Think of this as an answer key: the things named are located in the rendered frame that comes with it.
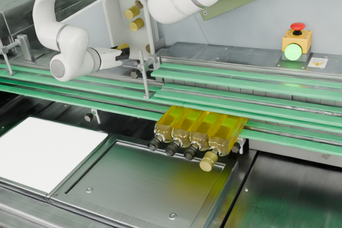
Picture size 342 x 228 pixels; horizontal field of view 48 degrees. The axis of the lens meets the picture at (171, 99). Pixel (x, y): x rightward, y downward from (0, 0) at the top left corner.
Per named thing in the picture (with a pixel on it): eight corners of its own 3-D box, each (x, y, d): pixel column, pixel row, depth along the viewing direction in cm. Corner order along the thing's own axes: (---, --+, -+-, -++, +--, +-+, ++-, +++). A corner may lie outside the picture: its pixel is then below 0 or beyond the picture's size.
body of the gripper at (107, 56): (75, 70, 115) (97, 64, 124) (102, 75, 110) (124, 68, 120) (73, 46, 112) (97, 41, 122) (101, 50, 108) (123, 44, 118)
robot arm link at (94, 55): (70, 72, 113) (76, 70, 116) (94, 76, 109) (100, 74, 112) (68, 47, 111) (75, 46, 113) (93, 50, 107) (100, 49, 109)
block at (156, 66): (163, 72, 135) (153, 81, 130) (160, 47, 130) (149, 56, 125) (172, 73, 133) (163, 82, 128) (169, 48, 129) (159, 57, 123)
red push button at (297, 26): (288, 37, 108) (288, 26, 106) (291, 32, 111) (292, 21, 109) (303, 38, 106) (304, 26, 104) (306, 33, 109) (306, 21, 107)
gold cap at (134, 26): (134, 17, 134) (127, 21, 131) (143, 18, 133) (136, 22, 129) (136, 27, 136) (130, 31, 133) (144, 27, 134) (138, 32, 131)
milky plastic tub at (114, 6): (126, 47, 145) (113, 57, 139) (114, -12, 134) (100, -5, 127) (166, 51, 137) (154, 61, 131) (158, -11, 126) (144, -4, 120)
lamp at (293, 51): (285, 56, 110) (283, 61, 108) (286, 42, 107) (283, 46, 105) (302, 58, 108) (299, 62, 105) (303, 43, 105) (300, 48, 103)
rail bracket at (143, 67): (154, 86, 131) (135, 105, 121) (147, 40, 122) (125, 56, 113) (162, 87, 129) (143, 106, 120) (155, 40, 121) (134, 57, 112)
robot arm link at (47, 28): (82, -30, 93) (92, 49, 105) (43, -36, 98) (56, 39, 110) (58, -21, 87) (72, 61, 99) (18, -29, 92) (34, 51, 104)
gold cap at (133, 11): (130, 5, 132) (123, 9, 129) (138, 5, 131) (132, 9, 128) (132, 15, 134) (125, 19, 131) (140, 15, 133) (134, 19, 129)
